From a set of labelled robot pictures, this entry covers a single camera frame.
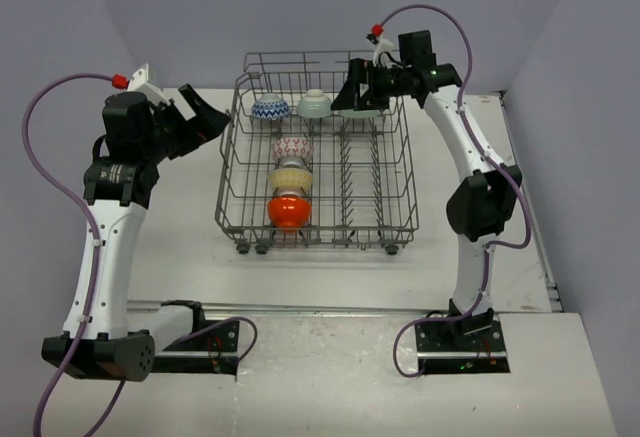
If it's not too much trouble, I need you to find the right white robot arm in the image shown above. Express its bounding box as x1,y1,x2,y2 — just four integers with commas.
331,27,522,350

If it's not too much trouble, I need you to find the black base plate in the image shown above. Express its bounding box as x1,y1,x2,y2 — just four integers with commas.
415,311,510,376
151,321,240,376

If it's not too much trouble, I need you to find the pale blue dotted bowl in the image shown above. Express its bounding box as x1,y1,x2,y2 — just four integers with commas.
296,89,332,119

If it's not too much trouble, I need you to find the yellow dotted bowl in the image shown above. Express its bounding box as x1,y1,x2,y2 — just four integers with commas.
268,167,313,193

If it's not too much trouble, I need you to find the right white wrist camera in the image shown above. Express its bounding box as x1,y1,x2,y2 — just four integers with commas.
367,24,394,68

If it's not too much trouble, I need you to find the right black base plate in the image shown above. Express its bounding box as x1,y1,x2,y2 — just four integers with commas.
415,311,510,376

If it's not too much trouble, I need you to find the orange bowl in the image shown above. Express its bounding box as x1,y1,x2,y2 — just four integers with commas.
267,195,312,232

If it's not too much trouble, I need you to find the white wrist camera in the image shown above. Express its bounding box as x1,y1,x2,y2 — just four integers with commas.
367,24,394,68
111,63,169,105

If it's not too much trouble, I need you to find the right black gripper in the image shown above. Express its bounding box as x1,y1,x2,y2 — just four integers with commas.
332,57,412,111

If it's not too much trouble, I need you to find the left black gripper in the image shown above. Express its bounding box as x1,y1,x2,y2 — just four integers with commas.
141,84,229,163

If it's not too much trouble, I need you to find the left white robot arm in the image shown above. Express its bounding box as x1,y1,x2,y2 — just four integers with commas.
41,84,230,382

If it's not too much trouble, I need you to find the mint green flower bowl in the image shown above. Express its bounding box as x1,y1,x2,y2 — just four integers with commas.
340,109,382,119

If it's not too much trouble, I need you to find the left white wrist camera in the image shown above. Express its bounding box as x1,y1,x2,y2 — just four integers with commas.
111,63,169,105

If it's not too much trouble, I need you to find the blue zigzag patterned bowl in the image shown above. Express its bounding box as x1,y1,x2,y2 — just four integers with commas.
251,93,291,121

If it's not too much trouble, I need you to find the grey wire dish rack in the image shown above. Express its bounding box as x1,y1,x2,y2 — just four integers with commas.
215,50,419,255

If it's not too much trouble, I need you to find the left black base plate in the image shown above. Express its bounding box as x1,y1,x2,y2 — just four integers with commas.
151,321,240,376

